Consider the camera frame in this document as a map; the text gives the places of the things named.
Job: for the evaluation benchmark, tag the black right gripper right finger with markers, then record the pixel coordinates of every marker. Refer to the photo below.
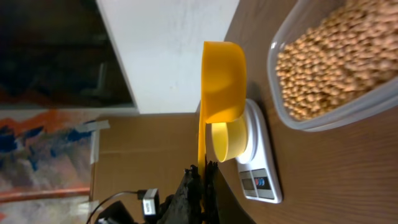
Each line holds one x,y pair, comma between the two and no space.
221,205

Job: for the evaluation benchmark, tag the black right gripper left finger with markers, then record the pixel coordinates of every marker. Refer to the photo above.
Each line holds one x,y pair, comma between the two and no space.
184,206

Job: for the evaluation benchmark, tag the yellow measuring scoop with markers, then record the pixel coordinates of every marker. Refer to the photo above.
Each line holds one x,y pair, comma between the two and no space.
223,89

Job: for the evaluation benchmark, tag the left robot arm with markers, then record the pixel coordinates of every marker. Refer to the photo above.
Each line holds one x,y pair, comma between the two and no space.
117,213

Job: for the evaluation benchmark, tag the white kitchen scale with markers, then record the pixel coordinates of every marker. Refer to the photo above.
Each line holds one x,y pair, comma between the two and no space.
256,168

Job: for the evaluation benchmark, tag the yellow bowl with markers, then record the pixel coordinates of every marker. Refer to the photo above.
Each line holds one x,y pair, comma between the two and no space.
229,139

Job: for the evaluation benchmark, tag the cardboard box with tape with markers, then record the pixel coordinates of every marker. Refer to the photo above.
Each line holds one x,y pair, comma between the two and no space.
143,152

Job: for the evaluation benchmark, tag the colourful painted panel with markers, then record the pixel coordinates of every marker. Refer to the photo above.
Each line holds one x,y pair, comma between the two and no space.
46,158

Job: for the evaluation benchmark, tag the clear plastic container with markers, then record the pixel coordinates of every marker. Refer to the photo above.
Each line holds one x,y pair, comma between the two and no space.
304,15

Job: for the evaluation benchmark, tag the soybeans in container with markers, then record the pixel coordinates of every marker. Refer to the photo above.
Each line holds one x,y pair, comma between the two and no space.
351,52

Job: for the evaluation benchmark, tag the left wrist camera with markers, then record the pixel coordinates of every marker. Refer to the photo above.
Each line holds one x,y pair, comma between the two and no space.
150,201

